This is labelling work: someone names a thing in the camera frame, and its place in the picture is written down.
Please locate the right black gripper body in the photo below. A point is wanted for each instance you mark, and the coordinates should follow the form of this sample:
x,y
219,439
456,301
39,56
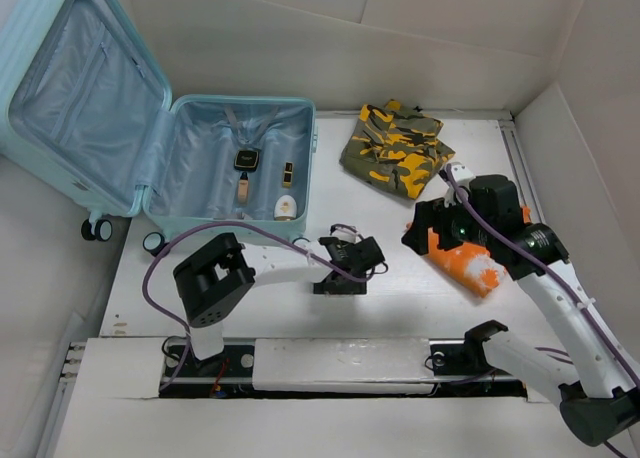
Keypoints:
x,y
457,224

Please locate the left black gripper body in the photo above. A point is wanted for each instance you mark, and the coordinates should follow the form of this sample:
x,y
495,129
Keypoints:
x,y
357,273

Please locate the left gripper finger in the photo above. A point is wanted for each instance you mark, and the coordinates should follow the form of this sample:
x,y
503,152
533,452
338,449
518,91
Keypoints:
x,y
332,284
355,286

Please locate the orange tie-dye cloth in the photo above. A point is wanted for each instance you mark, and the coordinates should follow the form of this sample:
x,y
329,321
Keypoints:
x,y
470,264

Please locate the camouflage yellow green garment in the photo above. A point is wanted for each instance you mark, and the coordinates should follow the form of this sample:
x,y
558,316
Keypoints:
x,y
395,149

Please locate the white egg-shaped cosmetic case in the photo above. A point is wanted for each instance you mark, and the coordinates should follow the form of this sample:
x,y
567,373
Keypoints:
x,y
286,208

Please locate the black gold lipstick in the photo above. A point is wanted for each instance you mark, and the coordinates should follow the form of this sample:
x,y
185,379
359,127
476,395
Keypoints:
x,y
287,179

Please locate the beige foundation bottle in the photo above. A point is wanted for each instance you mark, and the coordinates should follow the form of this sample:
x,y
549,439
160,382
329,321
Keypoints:
x,y
243,188

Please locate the black square powder compact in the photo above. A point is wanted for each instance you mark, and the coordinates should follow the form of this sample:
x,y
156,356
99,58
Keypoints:
x,y
247,160

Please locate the light blue hardshell suitcase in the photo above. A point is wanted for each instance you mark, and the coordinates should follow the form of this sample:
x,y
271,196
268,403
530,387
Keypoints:
x,y
87,108

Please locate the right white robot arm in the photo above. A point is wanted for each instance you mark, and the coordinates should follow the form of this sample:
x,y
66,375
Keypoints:
x,y
596,389

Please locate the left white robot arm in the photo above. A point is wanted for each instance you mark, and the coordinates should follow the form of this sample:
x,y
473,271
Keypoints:
x,y
213,280

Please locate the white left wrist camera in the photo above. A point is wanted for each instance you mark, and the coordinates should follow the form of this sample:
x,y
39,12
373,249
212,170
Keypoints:
x,y
348,233

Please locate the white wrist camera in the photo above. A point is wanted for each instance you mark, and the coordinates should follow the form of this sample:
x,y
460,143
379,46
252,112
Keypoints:
x,y
458,173
348,233

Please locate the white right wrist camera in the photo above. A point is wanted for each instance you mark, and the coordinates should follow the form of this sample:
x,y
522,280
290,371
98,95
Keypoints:
x,y
458,173

